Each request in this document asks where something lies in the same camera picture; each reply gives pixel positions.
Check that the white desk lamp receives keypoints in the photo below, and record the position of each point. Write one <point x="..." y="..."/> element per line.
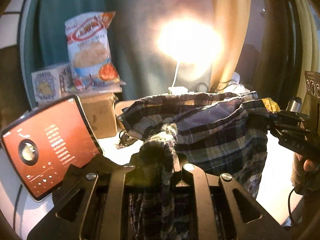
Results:
<point x="194" y="45"/>

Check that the plaid checkered pants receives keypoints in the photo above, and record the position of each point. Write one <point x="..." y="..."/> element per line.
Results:
<point x="219" y="133"/>

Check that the teal curtain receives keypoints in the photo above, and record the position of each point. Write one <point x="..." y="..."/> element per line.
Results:
<point x="148" y="44"/>

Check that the brown cardboard box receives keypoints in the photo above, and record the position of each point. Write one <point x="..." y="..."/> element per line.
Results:
<point x="99" y="111"/>

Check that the small illustrated white box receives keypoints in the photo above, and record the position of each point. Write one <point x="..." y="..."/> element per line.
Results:
<point x="51" y="82"/>

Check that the yellow curtain right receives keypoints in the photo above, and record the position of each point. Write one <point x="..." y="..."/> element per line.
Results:
<point x="310" y="49"/>

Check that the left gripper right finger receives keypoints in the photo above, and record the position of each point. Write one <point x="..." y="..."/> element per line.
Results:
<point x="187" y="174"/>

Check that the stainless steel tumbler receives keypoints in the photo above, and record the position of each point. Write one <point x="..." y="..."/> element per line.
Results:
<point x="294" y="104"/>

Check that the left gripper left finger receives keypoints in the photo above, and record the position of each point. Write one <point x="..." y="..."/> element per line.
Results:
<point x="131" y="174"/>

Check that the tan plastic food container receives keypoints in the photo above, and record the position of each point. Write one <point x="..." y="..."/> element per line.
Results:
<point x="119" y="108"/>

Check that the yellow curtain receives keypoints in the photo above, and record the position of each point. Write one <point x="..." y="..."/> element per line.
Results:
<point x="310" y="49"/>
<point x="230" y="21"/>

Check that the gloved right hand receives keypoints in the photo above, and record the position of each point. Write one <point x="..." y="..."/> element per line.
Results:
<point x="305" y="174"/>

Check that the yellow curtain left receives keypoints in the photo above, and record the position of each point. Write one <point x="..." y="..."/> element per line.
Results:
<point x="230" y="21"/>

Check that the black folded garment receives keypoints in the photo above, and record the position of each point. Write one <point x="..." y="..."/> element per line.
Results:
<point x="98" y="164"/>

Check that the tablet with red screen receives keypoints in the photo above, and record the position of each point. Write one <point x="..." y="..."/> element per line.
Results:
<point x="42" y="144"/>

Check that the snack chips bag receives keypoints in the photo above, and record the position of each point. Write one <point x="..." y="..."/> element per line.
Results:
<point x="89" y="51"/>

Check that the yellow cartoon pouch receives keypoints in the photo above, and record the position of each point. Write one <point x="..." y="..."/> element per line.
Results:
<point x="271" y="105"/>

